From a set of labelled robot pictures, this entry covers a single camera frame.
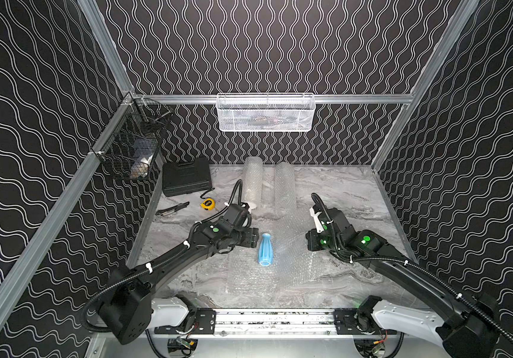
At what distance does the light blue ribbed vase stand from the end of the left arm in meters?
0.12

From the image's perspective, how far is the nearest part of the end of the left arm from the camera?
58cm

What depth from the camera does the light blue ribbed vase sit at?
0.85 meters

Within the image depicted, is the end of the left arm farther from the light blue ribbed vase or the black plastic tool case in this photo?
the black plastic tool case
